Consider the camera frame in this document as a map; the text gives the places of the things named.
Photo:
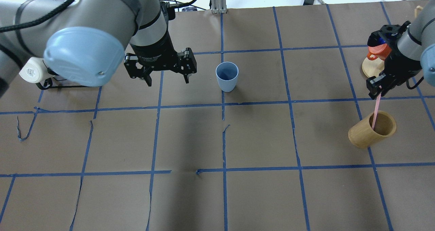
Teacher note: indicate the wooden mug tree stand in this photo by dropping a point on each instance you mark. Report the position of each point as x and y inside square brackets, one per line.
[372, 67]

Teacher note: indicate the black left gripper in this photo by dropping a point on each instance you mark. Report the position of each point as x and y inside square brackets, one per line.
[153, 50]

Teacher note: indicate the pink chopstick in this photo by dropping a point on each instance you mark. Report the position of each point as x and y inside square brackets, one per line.
[376, 110]

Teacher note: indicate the orange hanging mug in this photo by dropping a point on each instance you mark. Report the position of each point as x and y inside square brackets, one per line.
[378, 52]

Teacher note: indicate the white mug rear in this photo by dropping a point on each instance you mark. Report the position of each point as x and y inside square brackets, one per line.
[35, 71]

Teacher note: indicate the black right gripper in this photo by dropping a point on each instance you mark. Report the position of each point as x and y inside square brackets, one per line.
[401, 63]

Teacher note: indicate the light blue plastic cup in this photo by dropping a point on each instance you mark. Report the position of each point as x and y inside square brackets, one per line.
[227, 76]

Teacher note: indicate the bamboo chopstick holder cup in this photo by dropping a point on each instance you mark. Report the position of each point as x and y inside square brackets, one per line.
[362, 136]

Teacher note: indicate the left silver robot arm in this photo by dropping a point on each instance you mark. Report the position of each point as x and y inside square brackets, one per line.
[85, 41]

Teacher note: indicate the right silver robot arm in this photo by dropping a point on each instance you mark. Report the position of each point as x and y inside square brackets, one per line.
[423, 29]

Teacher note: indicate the black wire mug rack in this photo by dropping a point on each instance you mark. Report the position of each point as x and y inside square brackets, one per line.
[48, 84]

